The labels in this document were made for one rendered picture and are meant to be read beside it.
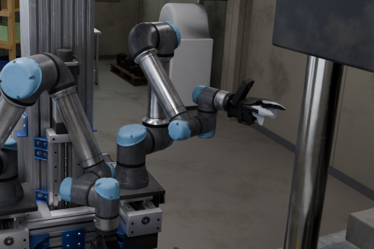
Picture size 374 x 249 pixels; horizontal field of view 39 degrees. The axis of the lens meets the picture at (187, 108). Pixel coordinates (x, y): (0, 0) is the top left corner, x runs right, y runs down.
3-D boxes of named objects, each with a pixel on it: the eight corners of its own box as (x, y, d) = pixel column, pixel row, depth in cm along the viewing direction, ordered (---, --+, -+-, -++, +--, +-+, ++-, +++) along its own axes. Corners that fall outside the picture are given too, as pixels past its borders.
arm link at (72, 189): (76, 190, 176) (105, 197, 172) (57, 204, 166) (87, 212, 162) (76, 168, 174) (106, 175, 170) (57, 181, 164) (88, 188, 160)
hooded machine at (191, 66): (209, 109, 699) (217, 6, 662) (166, 112, 675) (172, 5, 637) (187, 96, 761) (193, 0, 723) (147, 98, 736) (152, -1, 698)
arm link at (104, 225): (123, 217, 164) (98, 222, 159) (122, 230, 165) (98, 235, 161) (113, 207, 170) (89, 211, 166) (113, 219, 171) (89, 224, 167)
